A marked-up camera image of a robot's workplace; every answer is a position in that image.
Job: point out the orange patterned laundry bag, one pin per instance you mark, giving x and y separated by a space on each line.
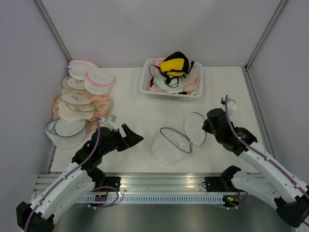
101 104

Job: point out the pink-trim mesh laundry bag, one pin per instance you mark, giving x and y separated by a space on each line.
99 81

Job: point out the right aluminium frame post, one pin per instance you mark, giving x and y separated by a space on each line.
270 25

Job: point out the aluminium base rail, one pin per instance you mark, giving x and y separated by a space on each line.
151 183

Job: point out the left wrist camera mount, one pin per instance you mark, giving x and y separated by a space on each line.
109 122

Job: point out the blue-trim mesh bag on pile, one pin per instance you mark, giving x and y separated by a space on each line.
66 134

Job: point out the left aluminium frame post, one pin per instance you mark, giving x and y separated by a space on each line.
51 27

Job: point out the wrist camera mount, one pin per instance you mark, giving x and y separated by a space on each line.
109 122
231 105

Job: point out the beige-trim mesh laundry bag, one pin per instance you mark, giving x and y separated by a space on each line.
72 85

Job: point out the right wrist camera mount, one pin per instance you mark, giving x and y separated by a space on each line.
231 105

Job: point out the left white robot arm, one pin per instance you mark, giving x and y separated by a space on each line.
80 177

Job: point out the white slotted cable duct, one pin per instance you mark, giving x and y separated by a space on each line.
153 199

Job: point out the beige bag with bra print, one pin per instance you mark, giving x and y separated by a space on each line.
74 107

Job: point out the white mesh blue-trim laundry bag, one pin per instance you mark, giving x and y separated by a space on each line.
171 146

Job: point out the white bra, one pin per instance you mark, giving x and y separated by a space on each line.
171 86

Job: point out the right aluminium table-edge rail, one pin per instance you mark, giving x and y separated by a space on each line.
259 114

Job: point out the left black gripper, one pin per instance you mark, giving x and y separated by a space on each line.
131 139

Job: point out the aluminium frame post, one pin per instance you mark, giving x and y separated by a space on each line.
51 27
270 25

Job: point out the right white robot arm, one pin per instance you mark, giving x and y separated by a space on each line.
283 191

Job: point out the pink-trim bag at back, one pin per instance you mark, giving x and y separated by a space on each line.
78 68

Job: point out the white plastic basket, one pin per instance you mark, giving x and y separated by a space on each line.
145 79

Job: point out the yellow bra black trim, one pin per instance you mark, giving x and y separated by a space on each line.
175 64

